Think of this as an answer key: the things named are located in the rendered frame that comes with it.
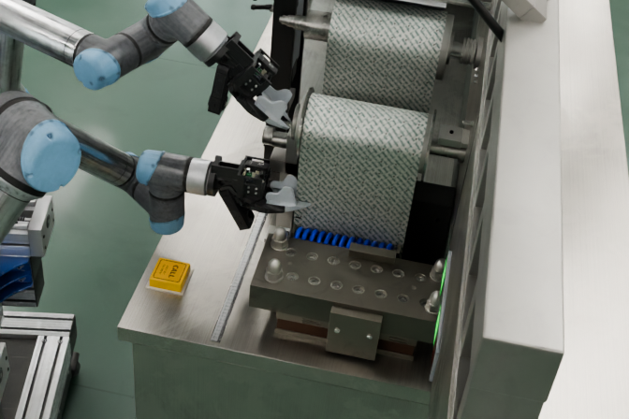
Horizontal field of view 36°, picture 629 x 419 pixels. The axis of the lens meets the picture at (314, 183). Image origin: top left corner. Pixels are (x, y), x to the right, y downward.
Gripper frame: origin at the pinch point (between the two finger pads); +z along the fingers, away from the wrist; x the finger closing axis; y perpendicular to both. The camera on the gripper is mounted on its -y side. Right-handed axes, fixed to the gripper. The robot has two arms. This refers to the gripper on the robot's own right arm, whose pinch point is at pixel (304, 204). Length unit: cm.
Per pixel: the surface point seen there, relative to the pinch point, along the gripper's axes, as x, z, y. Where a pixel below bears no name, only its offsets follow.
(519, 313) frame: -79, 34, 56
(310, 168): -0.2, 0.4, 9.6
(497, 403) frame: -83, 34, 47
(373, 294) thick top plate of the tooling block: -15.8, 17.4, -6.0
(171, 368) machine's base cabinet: -26.0, -20.5, -28.1
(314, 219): -0.3, 2.4, -3.2
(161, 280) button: -13.1, -26.8, -16.6
